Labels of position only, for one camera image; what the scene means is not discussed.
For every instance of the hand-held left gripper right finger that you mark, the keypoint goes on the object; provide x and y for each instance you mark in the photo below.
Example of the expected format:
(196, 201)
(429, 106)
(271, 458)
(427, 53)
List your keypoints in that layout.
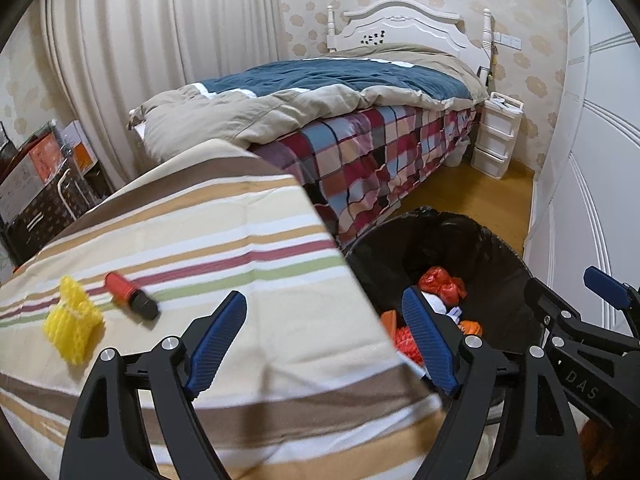
(430, 345)

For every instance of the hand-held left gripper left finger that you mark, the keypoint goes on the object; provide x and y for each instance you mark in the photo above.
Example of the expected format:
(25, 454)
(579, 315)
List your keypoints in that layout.
(215, 345)

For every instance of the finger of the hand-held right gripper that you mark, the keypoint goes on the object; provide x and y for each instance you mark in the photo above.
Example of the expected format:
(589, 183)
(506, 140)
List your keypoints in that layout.
(560, 317)
(607, 287)

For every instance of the orange plastic bag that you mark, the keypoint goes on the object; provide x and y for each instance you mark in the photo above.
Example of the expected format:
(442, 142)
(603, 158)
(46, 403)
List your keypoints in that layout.
(407, 345)
(442, 285)

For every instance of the pale lavender cloth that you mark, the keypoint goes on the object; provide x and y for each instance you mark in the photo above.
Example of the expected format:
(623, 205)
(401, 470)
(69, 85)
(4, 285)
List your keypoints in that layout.
(442, 310)

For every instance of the orange packet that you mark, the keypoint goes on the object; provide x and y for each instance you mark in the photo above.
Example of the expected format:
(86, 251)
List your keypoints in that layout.
(390, 319)

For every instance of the black lined trash bin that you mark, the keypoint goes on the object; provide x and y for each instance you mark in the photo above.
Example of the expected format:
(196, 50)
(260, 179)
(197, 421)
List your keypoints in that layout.
(400, 255)

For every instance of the small orange wrapper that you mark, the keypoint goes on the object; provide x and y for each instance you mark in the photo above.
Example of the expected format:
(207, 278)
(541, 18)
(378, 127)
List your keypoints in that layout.
(471, 328)

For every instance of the red marker with black cap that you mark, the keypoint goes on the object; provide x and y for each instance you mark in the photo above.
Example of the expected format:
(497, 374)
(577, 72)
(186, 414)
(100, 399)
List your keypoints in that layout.
(130, 295)

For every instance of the striped bed sheet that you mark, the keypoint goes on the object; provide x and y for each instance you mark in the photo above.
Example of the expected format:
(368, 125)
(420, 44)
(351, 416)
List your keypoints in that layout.
(225, 220)

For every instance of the yellow foam fruit net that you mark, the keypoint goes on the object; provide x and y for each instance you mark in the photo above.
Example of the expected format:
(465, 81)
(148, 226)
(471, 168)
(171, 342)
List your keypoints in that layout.
(75, 325)

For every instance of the white panelled wardrobe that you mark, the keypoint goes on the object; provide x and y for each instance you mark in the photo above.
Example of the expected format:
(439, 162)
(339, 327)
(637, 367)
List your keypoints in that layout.
(590, 135)

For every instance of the white plastic drawer unit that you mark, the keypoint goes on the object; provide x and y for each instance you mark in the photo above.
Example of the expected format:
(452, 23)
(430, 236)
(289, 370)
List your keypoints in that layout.
(495, 140)

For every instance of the small white container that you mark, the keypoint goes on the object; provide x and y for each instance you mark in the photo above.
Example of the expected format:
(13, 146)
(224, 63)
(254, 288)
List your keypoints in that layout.
(458, 156)

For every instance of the plaid bed sheet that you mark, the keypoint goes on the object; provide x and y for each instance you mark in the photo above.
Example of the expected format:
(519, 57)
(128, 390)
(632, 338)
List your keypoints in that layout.
(375, 160)

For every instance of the brown patterned storage box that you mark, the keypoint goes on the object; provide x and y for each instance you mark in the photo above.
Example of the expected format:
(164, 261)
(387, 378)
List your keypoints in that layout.
(45, 220)

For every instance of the white cardboard box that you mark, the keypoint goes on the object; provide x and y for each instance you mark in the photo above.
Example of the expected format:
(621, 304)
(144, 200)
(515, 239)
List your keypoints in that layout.
(79, 142)

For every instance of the orange cardboard box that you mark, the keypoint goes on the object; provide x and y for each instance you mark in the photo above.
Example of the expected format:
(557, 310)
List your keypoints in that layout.
(30, 170)

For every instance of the blue and beige duvet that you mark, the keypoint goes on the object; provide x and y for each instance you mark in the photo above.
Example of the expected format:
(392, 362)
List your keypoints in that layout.
(300, 90)

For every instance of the cream curtain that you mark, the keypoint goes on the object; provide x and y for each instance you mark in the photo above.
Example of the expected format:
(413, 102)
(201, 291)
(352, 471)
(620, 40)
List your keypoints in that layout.
(150, 60)

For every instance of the white wooden headboard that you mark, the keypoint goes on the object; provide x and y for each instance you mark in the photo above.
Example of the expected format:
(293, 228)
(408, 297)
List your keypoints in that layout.
(400, 22)

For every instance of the white wall switch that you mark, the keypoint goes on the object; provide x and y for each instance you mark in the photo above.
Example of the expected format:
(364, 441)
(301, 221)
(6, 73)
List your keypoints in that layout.
(506, 40)

